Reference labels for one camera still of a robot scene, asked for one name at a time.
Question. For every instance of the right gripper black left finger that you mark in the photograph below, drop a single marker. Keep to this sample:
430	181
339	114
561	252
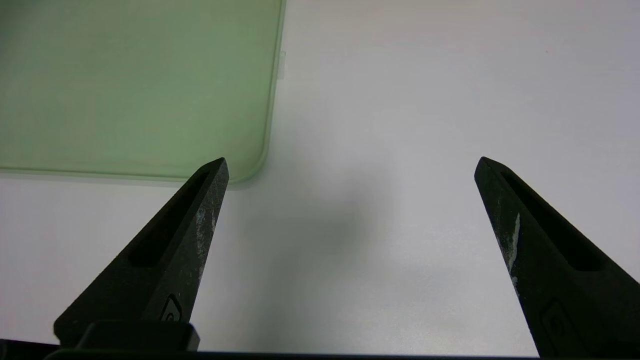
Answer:
165	260

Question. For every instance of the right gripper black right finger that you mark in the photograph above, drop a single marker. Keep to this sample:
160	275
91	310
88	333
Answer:
565	300

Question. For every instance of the black robot chassis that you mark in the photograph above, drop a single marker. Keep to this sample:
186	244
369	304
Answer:
25	350

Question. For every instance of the light green plastic tray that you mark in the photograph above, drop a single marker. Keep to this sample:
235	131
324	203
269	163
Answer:
125	85

